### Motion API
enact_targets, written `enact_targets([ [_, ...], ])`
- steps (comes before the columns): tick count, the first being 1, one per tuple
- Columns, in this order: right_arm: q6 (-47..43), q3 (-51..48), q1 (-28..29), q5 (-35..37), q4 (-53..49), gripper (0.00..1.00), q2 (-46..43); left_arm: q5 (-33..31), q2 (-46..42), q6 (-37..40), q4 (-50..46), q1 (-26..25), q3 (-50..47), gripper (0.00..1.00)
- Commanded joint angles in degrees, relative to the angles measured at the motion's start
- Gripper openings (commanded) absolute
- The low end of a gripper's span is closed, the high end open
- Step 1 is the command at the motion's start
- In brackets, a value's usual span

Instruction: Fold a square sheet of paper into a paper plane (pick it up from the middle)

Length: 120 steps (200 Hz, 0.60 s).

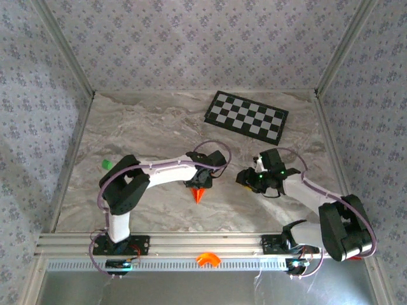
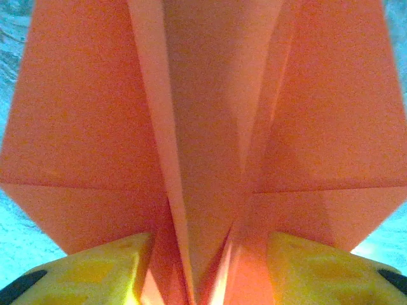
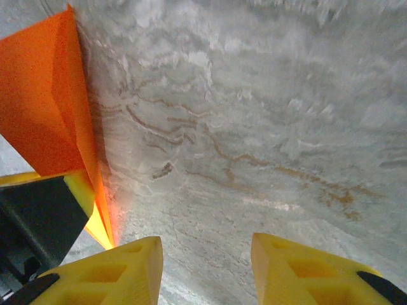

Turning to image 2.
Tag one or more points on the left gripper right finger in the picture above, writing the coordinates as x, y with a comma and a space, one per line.
324, 279

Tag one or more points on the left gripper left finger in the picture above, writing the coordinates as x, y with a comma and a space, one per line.
89, 279

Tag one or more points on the orange paper sheet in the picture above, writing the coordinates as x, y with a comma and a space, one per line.
203, 127

